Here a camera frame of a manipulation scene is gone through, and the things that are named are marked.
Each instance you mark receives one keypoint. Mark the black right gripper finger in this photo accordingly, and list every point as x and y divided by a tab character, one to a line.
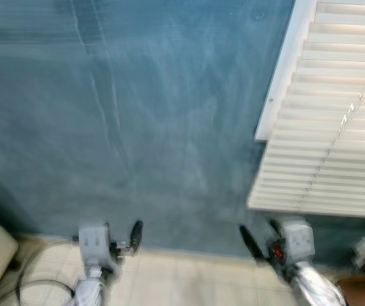
275	227
251	242

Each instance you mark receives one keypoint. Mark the white slatted window blind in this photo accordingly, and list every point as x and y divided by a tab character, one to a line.
335	159

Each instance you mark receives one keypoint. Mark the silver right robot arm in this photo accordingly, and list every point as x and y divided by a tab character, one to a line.
313	287

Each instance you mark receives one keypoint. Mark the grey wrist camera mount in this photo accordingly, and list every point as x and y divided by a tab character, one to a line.
297	239
93	239

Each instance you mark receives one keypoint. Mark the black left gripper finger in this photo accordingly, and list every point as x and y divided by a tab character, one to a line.
107	225
136	233

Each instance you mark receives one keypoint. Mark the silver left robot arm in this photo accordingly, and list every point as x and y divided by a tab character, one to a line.
93	287

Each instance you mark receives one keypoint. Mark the white window frame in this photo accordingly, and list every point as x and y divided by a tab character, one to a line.
284	76

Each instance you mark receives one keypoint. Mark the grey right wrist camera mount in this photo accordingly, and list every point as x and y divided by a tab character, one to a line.
297	239

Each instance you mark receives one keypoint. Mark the brown wooden table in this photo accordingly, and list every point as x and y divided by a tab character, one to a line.
364	290

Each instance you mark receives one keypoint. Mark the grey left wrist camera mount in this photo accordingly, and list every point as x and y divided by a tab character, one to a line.
93	239

